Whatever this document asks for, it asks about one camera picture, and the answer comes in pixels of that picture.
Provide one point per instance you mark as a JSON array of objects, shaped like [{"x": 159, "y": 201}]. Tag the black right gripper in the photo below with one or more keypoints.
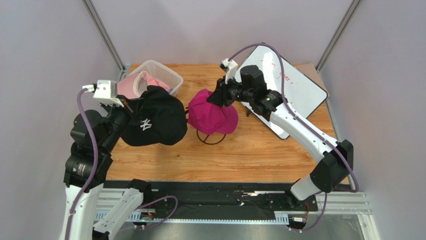
[{"x": 223, "y": 94}]

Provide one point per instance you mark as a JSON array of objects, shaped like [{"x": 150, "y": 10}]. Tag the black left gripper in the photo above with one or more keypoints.
[{"x": 130, "y": 105}]

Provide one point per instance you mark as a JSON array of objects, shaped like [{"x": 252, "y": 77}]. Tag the magenta baseball cap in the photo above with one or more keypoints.
[{"x": 209, "y": 118}]

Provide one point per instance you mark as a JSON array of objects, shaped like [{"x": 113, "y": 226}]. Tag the black NY baseball cap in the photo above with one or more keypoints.
[{"x": 159, "y": 118}]

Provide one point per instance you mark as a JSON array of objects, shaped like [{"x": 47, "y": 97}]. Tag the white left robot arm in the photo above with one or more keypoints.
[{"x": 85, "y": 174}]

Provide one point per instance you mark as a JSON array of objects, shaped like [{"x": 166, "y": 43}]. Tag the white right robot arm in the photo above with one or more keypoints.
[{"x": 334, "y": 158}]

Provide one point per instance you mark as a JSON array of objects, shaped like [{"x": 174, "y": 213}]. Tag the light pink cap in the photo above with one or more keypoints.
[{"x": 133, "y": 86}]

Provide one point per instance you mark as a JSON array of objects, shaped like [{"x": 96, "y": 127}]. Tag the white plastic basket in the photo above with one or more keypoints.
[{"x": 163, "y": 73}]

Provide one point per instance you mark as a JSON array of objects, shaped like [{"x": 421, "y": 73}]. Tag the white dry-erase board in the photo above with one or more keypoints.
[{"x": 302, "y": 86}]

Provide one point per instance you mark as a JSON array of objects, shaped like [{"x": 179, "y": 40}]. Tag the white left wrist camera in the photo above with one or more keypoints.
[{"x": 105, "y": 92}]

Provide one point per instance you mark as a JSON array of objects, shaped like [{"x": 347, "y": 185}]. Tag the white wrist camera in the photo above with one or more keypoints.
[
  {"x": 230, "y": 67},
  {"x": 105, "y": 92}
]

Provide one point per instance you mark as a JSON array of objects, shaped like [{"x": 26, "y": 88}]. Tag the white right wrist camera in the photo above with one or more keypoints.
[{"x": 230, "y": 67}]

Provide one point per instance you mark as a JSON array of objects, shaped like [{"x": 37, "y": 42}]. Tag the black wire hat stand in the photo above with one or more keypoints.
[{"x": 210, "y": 139}]

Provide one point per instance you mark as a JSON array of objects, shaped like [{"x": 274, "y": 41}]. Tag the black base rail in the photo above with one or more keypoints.
[{"x": 222, "y": 201}]

